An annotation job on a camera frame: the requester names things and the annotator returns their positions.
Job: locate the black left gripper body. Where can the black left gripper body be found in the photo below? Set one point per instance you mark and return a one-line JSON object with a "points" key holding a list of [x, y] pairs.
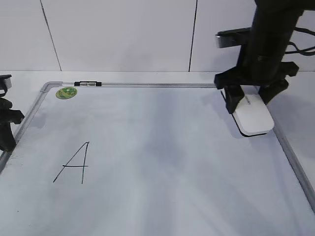
{"points": [[8, 116]]}

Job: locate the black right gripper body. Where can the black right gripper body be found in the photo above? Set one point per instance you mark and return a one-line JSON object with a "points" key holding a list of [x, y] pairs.
{"points": [[255, 70]]}

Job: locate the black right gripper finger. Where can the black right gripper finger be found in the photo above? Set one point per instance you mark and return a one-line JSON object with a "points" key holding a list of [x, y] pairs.
{"points": [[233, 95], [267, 93]]}

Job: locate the white whiteboard eraser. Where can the white whiteboard eraser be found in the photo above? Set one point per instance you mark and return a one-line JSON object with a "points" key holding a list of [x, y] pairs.
{"points": [[251, 115]]}

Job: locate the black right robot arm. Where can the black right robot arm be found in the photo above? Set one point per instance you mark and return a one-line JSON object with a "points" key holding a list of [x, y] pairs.
{"points": [[263, 47]]}

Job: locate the round green magnet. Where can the round green magnet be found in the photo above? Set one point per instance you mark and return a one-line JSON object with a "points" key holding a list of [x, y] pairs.
{"points": [[66, 93]]}

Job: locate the white aluminium-framed whiteboard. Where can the white aluminium-framed whiteboard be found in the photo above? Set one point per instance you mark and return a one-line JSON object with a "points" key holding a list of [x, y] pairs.
{"points": [[146, 161]]}

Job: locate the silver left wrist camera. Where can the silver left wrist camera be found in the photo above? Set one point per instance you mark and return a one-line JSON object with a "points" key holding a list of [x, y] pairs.
{"points": [[5, 84]]}

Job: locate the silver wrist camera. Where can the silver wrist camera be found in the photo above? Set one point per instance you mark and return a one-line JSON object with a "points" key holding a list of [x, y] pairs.
{"points": [[232, 38], [5, 84]]}

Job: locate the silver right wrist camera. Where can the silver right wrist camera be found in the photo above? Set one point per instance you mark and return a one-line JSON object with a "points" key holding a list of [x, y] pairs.
{"points": [[232, 38]]}

